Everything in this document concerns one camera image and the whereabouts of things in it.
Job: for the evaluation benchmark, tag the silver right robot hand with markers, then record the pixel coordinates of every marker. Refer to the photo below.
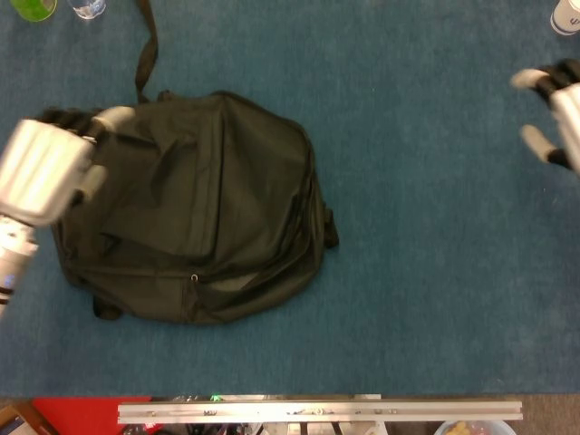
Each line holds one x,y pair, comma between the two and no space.
568,118

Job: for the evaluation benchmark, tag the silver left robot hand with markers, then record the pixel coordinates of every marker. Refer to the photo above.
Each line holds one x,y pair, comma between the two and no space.
41,167

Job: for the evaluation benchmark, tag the black fabric backpack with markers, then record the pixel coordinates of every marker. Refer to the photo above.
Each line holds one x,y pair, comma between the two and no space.
204,204

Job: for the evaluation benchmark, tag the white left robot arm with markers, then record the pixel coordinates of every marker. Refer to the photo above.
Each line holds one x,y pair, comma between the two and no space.
13,258

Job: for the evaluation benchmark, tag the white paper cup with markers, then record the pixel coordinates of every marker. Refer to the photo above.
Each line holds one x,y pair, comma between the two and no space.
566,18

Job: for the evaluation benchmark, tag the green plastic bottle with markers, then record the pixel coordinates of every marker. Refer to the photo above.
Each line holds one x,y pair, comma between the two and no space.
34,9

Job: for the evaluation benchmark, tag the clear plastic water bottle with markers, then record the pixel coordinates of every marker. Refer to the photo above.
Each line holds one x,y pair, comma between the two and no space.
88,8

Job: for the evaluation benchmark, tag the red panel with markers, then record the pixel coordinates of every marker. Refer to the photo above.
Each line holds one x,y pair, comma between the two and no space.
77,417

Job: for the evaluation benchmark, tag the brown cardboard box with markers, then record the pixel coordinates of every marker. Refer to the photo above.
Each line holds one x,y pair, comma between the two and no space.
18,421

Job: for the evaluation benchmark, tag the blue felt table cloth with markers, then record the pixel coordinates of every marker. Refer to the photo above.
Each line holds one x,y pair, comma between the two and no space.
408,317

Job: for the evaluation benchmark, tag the pale blue bowl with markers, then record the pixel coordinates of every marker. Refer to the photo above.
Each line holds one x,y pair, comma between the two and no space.
476,428

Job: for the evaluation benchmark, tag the aluminium profile rail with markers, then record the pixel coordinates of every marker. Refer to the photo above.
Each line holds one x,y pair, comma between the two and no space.
317,412

